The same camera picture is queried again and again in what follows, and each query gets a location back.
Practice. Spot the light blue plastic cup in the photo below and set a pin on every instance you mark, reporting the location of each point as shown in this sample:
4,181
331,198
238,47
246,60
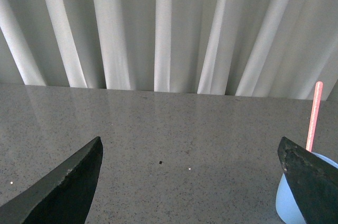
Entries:
286,203

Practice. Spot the white pleated curtain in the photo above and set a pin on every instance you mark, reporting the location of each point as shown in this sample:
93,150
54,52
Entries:
254,48

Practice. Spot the pink speckled chopstick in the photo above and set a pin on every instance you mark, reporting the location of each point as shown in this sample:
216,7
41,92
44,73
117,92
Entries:
314,115

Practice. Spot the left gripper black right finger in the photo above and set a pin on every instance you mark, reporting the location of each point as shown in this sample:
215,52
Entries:
311,184

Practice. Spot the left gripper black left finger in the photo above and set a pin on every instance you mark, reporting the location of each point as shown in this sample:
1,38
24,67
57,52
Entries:
64,195

